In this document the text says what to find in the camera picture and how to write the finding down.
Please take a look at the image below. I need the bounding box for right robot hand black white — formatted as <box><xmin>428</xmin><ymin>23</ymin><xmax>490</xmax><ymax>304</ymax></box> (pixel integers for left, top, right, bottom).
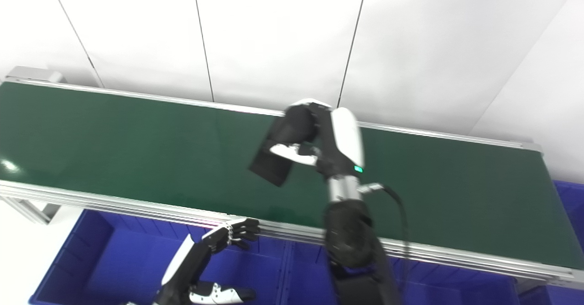
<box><xmin>269</xmin><ymin>98</ymin><xmax>366</xmax><ymax>179</ymax></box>

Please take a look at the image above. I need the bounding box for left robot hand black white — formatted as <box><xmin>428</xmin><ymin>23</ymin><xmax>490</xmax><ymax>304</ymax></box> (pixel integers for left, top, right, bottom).
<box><xmin>155</xmin><ymin>218</ymin><xmax>261</xmax><ymax>305</ymax></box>

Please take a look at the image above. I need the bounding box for black cylinder block part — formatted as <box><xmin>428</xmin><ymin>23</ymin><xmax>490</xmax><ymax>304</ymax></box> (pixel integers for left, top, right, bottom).
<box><xmin>249</xmin><ymin>104</ymin><xmax>320</xmax><ymax>187</ymax></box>

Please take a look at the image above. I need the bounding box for blue plastic bin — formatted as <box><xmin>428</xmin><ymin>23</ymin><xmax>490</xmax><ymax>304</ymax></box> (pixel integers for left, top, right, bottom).
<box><xmin>516</xmin><ymin>180</ymin><xmax>584</xmax><ymax>305</ymax></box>
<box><xmin>28</xmin><ymin>209</ymin><xmax>292</xmax><ymax>305</ymax></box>
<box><xmin>283</xmin><ymin>240</ymin><xmax>521</xmax><ymax>305</ymax></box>

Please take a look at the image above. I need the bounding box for green conveyor belt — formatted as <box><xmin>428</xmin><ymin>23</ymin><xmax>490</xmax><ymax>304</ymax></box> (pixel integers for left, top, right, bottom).
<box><xmin>0</xmin><ymin>66</ymin><xmax>584</xmax><ymax>288</ymax></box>
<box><xmin>0</xmin><ymin>83</ymin><xmax>584</xmax><ymax>269</ymax></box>

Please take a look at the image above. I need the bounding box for aluminium conveyor support leg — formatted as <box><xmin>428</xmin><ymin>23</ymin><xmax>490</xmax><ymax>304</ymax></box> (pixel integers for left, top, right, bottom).
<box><xmin>0</xmin><ymin>196</ymin><xmax>62</xmax><ymax>225</ymax></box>

